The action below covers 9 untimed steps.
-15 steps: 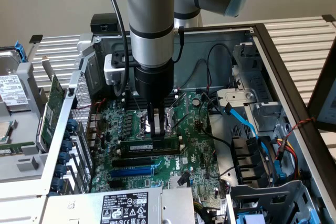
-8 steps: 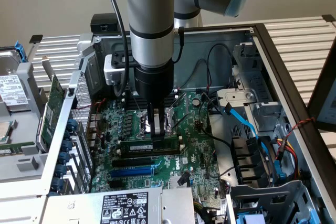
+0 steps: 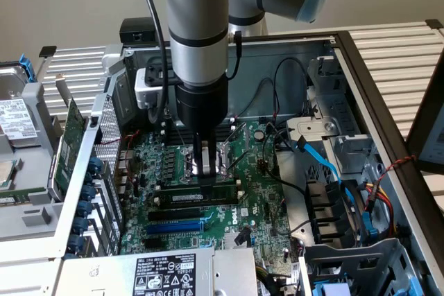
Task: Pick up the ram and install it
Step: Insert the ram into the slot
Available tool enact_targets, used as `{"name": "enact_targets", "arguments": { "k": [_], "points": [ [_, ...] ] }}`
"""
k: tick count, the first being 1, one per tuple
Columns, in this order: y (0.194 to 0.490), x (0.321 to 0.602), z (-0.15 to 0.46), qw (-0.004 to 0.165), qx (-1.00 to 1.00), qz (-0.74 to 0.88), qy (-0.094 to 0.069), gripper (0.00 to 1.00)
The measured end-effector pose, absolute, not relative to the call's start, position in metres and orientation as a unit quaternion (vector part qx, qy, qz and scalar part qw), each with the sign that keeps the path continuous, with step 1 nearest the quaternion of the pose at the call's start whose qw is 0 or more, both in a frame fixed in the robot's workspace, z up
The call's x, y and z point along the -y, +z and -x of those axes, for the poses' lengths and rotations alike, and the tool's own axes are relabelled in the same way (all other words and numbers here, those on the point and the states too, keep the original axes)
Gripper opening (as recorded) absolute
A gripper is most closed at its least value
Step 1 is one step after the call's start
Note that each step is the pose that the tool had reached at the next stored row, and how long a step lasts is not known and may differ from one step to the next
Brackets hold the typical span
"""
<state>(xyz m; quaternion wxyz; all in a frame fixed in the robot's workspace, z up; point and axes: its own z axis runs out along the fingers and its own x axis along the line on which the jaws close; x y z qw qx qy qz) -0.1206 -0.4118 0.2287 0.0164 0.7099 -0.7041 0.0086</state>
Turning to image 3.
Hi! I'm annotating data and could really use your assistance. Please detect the coloured power wire bundle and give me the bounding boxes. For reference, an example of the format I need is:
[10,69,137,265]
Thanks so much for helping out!
[357,181,396,238]

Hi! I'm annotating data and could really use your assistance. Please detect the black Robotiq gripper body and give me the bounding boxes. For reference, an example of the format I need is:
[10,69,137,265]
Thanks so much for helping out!
[174,79,229,136]

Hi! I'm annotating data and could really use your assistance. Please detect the red black twisted wire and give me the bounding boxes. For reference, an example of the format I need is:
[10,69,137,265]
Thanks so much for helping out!
[121,129,143,144]
[376,155,417,186]

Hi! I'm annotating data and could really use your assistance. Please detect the open grey PC case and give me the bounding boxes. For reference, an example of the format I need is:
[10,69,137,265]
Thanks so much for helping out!
[0,31,444,296]

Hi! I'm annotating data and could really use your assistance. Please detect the black fan duct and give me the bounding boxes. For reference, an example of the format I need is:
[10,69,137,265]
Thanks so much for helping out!
[304,180,364,245]

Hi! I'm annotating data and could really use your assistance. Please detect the black box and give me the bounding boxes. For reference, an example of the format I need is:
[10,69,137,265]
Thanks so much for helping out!
[119,17,171,46]

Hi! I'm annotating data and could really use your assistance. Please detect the metal socket cover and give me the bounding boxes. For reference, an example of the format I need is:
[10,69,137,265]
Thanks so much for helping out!
[221,121,251,172]

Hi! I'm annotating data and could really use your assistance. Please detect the blue SATA wire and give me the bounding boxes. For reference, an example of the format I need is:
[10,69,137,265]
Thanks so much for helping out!
[293,135,353,207]

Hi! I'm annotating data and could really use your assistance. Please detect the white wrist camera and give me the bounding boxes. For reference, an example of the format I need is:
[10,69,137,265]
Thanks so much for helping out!
[134,58,176,112]

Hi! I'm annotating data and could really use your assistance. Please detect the CPU socket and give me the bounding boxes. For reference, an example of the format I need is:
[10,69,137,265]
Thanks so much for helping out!
[176,141,233,186]

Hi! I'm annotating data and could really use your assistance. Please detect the silver CPU chip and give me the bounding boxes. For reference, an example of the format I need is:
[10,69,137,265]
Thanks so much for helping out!
[0,159,20,189]

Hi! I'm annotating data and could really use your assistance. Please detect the grey metal disk bay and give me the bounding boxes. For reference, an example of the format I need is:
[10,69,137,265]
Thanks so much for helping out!
[307,53,381,176]

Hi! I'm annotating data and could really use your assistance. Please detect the green RAM stick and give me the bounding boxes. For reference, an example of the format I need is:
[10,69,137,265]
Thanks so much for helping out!
[0,186,46,207]
[160,184,241,205]

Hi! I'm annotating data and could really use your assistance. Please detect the blue disk carrier rail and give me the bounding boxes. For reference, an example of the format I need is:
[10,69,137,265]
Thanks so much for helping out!
[19,53,37,85]

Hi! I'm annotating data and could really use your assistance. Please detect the blue plastic latch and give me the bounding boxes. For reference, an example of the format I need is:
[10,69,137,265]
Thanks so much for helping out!
[361,212,379,238]

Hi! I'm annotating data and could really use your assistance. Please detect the Toshiba hard disk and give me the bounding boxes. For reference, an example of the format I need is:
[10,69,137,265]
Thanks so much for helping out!
[0,63,41,153]

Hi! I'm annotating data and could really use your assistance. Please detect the dark framed panel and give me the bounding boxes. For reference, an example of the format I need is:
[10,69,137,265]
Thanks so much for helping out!
[404,63,444,214]

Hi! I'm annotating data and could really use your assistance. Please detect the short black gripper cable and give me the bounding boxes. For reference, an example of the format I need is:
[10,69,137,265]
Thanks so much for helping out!
[225,31,244,80]

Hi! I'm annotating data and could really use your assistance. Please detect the long black expansion slot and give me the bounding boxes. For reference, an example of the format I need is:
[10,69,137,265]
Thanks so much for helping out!
[148,207,202,223]

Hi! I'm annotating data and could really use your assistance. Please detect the blue plastic block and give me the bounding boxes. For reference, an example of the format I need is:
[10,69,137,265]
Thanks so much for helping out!
[311,281,350,296]

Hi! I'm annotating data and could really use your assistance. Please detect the grey metal disk cage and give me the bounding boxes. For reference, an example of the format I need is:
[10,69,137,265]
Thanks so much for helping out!
[300,238,429,296]

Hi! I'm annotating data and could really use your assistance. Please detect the grey power supply unit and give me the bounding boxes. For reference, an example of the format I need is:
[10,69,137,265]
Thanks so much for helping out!
[61,247,259,296]

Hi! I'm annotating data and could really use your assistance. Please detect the silver chipset heatsink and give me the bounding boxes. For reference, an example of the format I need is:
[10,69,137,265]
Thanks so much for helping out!
[223,232,253,250]

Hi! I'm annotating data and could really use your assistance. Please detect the silver metal bracket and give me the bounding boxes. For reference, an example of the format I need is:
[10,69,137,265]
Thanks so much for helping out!
[286,117,340,154]

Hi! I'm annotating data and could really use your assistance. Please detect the black camera cable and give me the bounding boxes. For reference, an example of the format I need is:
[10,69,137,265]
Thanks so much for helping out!
[136,0,174,123]

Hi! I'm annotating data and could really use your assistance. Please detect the green Dell motherboard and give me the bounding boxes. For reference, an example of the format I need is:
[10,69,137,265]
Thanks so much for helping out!
[119,121,296,269]

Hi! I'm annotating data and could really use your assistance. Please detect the graphics card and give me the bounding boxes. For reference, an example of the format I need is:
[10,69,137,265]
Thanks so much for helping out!
[46,73,92,204]

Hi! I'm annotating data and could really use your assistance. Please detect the metal socket locking lever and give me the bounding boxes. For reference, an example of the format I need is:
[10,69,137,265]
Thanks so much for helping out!
[227,150,251,175]
[165,110,190,150]

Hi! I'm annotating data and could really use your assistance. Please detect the blue expansion slot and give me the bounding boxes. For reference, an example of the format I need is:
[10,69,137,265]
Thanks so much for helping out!
[145,221,204,237]

